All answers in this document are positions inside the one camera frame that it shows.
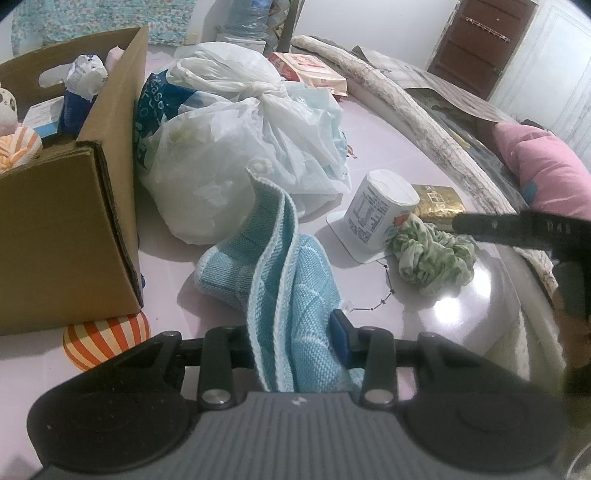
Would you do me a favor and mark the brown wooden door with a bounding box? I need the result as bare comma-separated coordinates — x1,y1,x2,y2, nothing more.
427,0,539,100

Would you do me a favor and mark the gold foil packet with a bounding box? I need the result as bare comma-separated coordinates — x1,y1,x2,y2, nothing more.
411,184,465,232

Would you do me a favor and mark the white water dispenser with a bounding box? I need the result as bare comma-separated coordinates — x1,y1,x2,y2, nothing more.
217,25,269,58

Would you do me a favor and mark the blue printed plastic bag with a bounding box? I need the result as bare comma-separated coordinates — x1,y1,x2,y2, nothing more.
134,69,204,171

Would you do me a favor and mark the blue white carton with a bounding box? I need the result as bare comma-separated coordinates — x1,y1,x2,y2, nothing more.
21,96,68,139

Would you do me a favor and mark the blue floral cloth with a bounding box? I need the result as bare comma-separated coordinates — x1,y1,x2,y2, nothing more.
9,0,204,47

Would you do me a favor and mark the light blue checkered cloth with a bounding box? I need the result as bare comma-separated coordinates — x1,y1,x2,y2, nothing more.
196,159,365,393

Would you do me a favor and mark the white yogurt cup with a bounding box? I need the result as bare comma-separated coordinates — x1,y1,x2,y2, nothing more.
325,169,421,265

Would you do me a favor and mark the metal hook rail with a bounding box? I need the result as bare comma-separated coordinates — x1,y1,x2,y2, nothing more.
464,16,509,43

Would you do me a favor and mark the pink pillow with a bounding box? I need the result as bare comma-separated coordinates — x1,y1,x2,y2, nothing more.
492,121,591,232

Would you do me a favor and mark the checkered printed sheet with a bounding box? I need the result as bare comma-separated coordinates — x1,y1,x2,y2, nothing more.
353,45,515,123

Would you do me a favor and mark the black star necklace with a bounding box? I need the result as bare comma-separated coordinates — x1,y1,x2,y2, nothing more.
342,258,398,315

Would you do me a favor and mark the white panelled door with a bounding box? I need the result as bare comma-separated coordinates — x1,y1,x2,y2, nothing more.
489,0,591,153

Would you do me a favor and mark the green floral scrunchie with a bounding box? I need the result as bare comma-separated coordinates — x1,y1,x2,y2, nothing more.
385,217,476,296

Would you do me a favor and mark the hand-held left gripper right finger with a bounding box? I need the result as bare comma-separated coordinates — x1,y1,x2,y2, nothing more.
330,310,467,411

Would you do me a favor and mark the brown cardboard box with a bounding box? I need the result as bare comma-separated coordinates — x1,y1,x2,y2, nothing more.
0,26,149,337

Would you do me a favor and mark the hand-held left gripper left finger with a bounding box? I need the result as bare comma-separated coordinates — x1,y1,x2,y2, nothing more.
139,324,254,411

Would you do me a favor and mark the orange striped sock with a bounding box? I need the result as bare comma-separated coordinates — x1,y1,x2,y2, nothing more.
0,126,43,174

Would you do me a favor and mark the pink wet wipes packet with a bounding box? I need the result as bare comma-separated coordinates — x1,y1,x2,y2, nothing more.
268,52,348,100

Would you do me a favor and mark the patterned gift bag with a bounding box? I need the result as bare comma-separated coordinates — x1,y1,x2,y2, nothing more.
268,0,296,54

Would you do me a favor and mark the grey blanket yellow print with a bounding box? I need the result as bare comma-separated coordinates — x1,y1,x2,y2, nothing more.
429,88,532,208

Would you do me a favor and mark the blue white packet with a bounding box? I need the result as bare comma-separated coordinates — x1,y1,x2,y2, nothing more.
58,53,110,138

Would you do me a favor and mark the pink plush toy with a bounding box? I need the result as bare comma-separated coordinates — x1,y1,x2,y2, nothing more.
0,83,19,134

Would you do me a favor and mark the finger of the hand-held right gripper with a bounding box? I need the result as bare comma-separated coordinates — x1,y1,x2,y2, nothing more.
451,211,522,246

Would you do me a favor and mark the pink sponge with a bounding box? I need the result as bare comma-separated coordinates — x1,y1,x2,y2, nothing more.
104,44,125,75

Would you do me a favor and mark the white tied plastic bag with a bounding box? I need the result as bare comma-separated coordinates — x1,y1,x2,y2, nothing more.
136,41,352,245

